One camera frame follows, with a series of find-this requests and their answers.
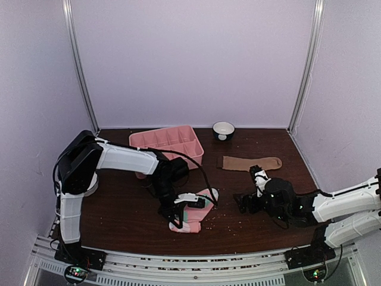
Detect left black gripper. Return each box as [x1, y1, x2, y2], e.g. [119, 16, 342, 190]
[150, 177, 184, 229]

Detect tan brown sock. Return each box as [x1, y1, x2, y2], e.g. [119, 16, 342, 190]
[216, 156, 283, 172]

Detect pink patterned sock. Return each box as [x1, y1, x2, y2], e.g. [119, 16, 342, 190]
[168, 188, 219, 234]

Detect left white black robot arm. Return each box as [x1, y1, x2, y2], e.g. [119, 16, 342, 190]
[53, 130, 198, 265]

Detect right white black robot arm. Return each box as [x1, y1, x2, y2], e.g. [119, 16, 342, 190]
[233, 166, 380, 263]

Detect pink divided organizer tray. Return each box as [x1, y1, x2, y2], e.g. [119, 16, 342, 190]
[129, 125, 204, 165]

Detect black white ceramic bowl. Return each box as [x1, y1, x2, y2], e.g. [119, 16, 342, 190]
[212, 122, 235, 141]

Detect white fluted bowl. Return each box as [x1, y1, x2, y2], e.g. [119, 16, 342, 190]
[84, 173, 99, 197]

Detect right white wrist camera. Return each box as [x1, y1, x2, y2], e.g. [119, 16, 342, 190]
[249, 165, 271, 197]

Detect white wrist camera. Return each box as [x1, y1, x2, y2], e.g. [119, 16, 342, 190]
[174, 193, 205, 204]
[249, 165, 271, 197]

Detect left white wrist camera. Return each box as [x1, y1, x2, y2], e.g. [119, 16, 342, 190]
[174, 193, 205, 204]

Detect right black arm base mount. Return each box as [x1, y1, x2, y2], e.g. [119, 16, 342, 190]
[284, 246, 336, 284]

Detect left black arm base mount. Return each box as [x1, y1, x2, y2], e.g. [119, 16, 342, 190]
[54, 243, 107, 285]

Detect right aluminium frame post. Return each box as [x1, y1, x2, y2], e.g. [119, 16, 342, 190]
[288, 0, 325, 134]

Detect aluminium frame post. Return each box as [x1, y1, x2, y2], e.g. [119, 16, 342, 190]
[288, 0, 325, 134]
[62, 0, 100, 134]

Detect left aluminium frame post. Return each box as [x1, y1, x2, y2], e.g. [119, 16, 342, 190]
[62, 0, 100, 134]

